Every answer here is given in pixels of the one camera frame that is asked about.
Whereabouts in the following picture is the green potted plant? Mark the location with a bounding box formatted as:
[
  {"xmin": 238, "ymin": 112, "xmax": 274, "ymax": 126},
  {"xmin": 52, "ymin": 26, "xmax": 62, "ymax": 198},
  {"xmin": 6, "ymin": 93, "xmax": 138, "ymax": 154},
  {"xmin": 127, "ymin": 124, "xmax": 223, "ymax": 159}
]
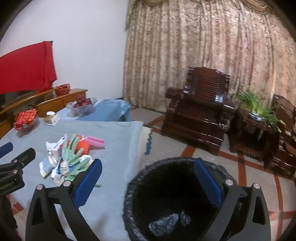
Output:
[{"xmin": 234, "ymin": 89, "xmax": 282, "ymax": 133}]

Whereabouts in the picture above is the glass fruit bowl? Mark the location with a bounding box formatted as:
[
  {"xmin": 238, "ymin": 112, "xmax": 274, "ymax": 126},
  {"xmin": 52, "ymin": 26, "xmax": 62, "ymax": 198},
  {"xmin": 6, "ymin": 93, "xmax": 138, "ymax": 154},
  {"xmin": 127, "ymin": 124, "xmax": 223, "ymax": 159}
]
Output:
[{"xmin": 66, "ymin": 97, "xmax": 98, "ymax": 117}]

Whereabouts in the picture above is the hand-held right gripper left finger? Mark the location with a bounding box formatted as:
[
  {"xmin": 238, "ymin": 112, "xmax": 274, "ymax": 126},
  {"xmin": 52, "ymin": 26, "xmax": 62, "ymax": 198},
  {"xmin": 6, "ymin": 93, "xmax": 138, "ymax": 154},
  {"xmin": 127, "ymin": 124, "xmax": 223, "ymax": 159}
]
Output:
[{"xmin": 25, "ymin": 159, "xmax": 103, "ymax": 241}]

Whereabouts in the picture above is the dark wooden side table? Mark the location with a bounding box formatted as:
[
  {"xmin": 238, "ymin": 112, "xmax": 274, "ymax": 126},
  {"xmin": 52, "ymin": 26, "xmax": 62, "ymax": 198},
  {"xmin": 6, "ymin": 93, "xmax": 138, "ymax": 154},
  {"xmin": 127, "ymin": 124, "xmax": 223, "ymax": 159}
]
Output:
[{"xmin": 228, "ymin": 108, "xmax": 282, "ymax": 163}]

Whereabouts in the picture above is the dark wooden slatted armchair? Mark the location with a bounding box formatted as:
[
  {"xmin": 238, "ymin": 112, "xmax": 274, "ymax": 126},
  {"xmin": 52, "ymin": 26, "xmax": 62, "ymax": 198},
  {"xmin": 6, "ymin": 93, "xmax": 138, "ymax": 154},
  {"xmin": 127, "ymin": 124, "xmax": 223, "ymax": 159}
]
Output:
[{"xmin": 160, "ymin": 67, "xmax": 237, "ymax": 156}]

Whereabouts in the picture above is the crumpled printed white paper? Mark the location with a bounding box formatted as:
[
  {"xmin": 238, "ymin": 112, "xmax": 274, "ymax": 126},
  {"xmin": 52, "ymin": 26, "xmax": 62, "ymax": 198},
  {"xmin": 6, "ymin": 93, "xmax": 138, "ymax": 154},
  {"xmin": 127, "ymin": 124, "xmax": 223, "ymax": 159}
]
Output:
[{"xmin": 46, "ymin": 142, "xmax": 59, "ymax": 155}]

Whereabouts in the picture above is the black trash bin with bag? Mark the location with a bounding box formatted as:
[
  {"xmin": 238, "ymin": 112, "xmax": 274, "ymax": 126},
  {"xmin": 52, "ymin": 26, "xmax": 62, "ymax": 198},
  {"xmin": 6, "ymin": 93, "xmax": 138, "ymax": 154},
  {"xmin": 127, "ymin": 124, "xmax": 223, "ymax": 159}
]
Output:
[{"xmin": 122, "ymin": 157, "xmax": 246, "ymax": 241}]

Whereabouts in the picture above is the cream tissue box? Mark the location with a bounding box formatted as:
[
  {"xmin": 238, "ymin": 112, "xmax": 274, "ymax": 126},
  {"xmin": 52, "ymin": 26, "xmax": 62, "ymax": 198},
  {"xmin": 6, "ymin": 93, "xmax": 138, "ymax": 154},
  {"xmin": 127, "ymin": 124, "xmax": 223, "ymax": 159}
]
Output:
[{"xmin": 44, "ymin": 111, "xmax": 61, "ymax": 126}]

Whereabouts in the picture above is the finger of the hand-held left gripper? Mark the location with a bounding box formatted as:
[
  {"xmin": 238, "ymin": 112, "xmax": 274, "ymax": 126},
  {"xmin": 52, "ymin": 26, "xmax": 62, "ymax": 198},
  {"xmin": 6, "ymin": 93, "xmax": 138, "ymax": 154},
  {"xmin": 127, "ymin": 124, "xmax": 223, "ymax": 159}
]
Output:
[
  {"xmin": 0, "ymin": 148, "xmax": 36, "ymax": 173},
  {"xmin": 0, "ymin": 142, "xmax": 14, "ymax": 159}
]

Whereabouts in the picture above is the beige patterned curtain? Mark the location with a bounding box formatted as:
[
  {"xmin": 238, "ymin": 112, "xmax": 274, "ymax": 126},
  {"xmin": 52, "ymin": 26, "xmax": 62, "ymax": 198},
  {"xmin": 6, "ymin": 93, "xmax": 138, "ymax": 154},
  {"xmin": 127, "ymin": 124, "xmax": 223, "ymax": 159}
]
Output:
[{"xmin": 122, "ymin": 0, "xmax": 296, "ymax": 121}]

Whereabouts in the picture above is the clear glass dish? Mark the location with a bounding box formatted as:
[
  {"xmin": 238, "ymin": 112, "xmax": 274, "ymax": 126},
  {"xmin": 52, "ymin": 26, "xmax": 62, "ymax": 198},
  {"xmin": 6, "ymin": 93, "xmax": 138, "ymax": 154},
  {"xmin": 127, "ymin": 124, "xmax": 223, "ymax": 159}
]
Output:
[{"xmin": 14, "ymin": 116, "xmax": 40, "ymax": 133}]

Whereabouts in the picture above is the red cloth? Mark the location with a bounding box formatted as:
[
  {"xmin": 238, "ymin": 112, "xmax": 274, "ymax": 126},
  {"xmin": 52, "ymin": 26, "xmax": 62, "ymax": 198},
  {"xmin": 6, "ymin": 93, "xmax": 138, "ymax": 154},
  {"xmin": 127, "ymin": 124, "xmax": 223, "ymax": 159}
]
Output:
[{"xmin": 0, "ymin": 40, "xmax": 58, "ymax": 95}]

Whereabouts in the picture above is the orange foam fruit net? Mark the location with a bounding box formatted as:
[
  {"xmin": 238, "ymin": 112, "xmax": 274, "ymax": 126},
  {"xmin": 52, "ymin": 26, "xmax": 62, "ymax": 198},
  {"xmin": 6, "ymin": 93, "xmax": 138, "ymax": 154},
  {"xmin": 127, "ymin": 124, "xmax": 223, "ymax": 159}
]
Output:
[{"xmin": 75, "ymin": 137, "xmax": 92, "ymax": 156}]

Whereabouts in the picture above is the white and blue packet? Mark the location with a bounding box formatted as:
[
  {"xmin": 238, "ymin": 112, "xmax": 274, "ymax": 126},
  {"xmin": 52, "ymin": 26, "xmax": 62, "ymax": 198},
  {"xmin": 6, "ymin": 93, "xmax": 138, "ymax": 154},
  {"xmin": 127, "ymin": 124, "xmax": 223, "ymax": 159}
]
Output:
[{"xmin": 39, "ymin": 156, "xmax": 61, "ymax": 178}]

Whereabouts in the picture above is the light wooden cabinet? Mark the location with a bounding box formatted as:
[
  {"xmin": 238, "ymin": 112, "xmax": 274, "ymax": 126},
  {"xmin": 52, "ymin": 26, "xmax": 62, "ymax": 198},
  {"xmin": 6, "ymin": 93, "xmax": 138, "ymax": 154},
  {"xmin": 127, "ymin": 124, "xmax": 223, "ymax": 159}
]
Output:
[{"xmin": 0, "ymin": 88, "xmax": 88, "ymax": 140}]

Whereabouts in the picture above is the white cardboard box blue print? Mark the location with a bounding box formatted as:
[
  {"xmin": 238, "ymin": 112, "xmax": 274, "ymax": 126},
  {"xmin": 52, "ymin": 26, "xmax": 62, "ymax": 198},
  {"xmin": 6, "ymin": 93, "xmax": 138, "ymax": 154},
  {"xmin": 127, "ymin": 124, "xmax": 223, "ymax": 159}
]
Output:
[{"xmin": 50, "ymin": 137, "xmax": 68, "ymax": 159}]

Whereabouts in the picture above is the blue patterned tablecloth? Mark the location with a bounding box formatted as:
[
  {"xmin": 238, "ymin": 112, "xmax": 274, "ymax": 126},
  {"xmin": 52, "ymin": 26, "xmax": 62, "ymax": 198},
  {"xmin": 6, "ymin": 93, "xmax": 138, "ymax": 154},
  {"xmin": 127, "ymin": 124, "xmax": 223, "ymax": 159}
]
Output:
[{"xmin": 53, "ymin": 99, "xmax": 132, "ymax": 122}]

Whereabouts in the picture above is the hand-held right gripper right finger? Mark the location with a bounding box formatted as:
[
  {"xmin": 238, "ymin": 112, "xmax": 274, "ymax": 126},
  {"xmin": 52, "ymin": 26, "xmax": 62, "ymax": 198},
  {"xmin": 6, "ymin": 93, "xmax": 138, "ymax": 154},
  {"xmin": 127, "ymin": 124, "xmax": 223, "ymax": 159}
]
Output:
[{"xmin": 194, "ymin": 158, "xmax": 271, "ymax": 241}]

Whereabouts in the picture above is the white cloth with blue trim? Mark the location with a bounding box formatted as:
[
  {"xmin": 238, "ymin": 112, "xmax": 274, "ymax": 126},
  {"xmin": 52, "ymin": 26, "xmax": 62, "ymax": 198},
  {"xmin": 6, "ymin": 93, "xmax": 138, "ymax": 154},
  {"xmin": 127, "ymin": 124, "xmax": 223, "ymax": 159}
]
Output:
[{"xmin": 141, "ymin": 126, "xmax": 153, "ymax": 156}]

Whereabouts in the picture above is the red snack packet in dish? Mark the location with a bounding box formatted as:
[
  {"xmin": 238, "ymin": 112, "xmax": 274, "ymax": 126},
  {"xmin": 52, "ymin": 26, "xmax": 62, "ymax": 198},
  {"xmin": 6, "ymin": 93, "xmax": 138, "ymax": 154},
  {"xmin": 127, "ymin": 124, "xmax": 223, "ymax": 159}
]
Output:
[{"xmin": 14, "ymin": 110, "xmax": 38, "ymax": 130}]

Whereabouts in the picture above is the green rubber glove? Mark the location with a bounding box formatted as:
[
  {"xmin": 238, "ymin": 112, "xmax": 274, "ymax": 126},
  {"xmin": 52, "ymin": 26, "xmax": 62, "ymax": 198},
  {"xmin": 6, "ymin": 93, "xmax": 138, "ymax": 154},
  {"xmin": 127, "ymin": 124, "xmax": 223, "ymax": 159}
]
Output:
[
  {"xmin": 65, "ymin": 162, "xmax": 102, "ymax": 188},
  {"xmin": 60, "ymin": 134, "xmax": 88, "ymax": 166}
]

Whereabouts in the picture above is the grey-blue tablecloth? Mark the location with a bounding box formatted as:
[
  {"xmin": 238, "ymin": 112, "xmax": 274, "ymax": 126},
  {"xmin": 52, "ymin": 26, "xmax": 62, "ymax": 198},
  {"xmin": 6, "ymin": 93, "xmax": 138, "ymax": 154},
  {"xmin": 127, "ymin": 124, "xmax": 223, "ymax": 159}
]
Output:
[{"xmin": 0, "ymin": 117, "xmax": 144, "ymax": 241}]

